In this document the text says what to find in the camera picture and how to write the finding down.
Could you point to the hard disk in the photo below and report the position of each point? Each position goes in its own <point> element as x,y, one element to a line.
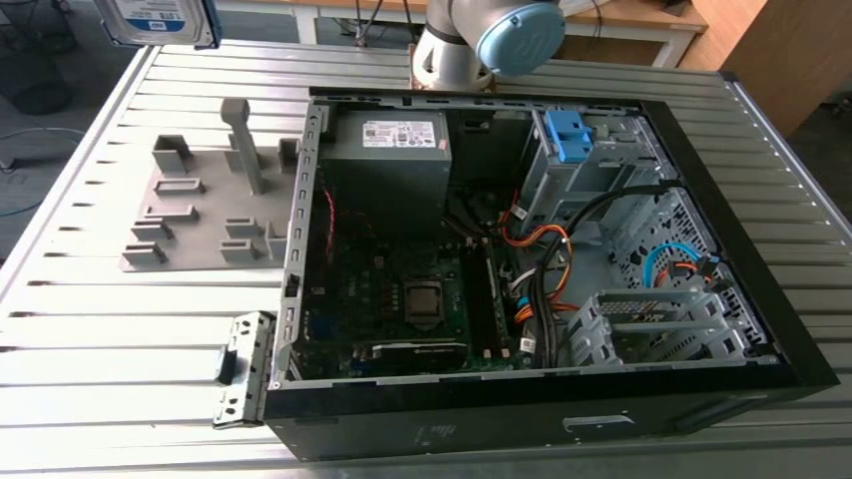
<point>156,22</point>

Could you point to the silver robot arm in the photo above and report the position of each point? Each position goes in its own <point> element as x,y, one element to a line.
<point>452,60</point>

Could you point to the metal disk bay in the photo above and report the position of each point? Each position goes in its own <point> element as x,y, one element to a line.
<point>666,325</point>

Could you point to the grey power supply unit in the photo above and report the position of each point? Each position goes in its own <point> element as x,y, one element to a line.
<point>392,189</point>

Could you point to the CPU socket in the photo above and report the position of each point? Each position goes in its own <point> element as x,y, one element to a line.
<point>424,304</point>

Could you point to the black RAM slot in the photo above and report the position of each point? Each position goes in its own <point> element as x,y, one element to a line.
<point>500,319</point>
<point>476,299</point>

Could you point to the green motherboard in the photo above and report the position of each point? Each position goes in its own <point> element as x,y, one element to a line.
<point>359,299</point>

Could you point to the black graphics card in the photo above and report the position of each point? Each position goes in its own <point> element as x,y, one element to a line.
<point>426,351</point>

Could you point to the metal optical drive cage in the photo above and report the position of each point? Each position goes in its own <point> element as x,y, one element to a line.
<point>599,174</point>

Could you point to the blue plastic drive latch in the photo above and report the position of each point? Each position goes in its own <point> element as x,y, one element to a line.
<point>566,135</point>

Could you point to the grey parts rack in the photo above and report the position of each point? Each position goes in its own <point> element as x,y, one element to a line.
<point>207,234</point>

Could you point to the black PC case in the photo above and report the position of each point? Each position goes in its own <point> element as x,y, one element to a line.
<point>466,419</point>

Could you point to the black office chair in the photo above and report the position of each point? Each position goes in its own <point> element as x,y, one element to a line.
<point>43,95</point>

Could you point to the wooden cabinet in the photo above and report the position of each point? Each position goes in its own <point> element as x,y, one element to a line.
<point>786,50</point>

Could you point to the metal expansion slot bracket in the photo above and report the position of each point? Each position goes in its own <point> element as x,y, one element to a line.
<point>250,359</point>

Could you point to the wooden desk with white frame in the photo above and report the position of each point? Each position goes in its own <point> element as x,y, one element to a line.
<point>666,17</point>

